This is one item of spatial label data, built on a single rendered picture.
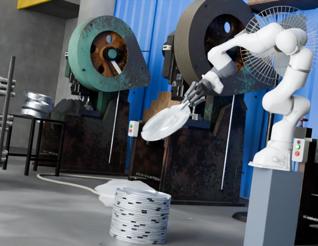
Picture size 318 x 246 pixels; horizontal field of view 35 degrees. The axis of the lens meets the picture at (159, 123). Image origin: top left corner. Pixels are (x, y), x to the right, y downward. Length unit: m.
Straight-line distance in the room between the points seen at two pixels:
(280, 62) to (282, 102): 1.28
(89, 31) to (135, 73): 0.75
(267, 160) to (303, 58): 0.53
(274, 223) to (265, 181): 0.21
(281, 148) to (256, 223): 0.40
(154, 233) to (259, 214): 0.53
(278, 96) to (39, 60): 6.81
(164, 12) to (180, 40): 2.86
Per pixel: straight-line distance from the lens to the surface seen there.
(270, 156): 2.53
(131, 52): 5.64
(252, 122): 5.24
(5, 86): 3.72
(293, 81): 2.54
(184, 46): 3.89
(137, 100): 6.82
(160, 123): 2.62
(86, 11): 7.76
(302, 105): 2.61
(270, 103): 2.54
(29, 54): 8.91
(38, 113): 4.96
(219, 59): 2.70
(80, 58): 5.26
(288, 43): 2.48
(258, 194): 2.59
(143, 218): 2.49
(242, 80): 4.22
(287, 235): 2.60
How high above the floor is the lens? 0.54
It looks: 1 degrees up
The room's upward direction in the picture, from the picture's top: 8 degrees clockwise
